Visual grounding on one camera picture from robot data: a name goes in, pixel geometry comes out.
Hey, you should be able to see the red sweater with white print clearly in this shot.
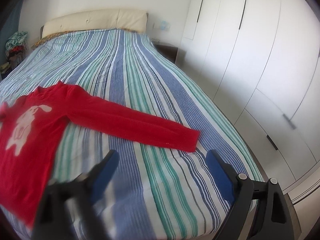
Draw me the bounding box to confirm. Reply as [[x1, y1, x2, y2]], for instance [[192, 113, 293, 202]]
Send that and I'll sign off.
[[1, 82, 200, 227]]

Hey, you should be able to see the pile of colourful clothes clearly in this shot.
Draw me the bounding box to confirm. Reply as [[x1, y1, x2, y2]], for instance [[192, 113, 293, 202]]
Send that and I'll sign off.
[[1, 31, 28, 74]]

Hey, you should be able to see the striped blue green bedspread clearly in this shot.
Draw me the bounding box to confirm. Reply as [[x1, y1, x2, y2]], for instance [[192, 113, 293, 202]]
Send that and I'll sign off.
[[1, 29, 262, 239]]

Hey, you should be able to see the white wardrobe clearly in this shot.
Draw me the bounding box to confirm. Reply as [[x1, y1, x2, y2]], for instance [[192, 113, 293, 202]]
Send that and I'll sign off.
[[176, 0, 319, 192]]

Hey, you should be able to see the dark bedside table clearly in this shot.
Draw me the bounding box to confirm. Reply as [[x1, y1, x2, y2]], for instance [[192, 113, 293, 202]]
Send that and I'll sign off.
[[152, 41, 187, 68]]

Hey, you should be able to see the cream padded headboard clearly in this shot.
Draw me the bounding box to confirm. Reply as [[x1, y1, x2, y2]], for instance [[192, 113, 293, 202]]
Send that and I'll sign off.
[[41, 9, 149, 38]]

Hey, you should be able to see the teal curtain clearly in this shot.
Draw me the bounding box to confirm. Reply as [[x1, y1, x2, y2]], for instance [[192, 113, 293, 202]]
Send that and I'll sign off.
[[0, 0, 23, 64]]

